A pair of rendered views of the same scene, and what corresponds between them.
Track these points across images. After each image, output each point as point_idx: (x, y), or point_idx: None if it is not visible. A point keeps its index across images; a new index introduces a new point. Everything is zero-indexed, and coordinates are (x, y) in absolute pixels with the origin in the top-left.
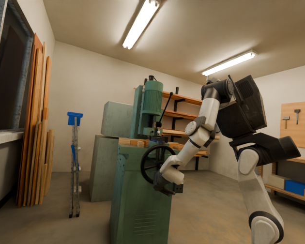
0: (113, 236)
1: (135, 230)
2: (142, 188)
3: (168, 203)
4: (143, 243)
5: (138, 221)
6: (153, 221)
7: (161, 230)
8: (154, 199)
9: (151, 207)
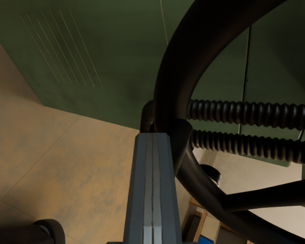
0: None
1: (32, 20)
2: (152, 17)
3: (132, 122)
4: (27, 52)
5: (53, 25)
6: (77, 78)
7: (70, 99)
8: (128, 77)
9: (102, 68)
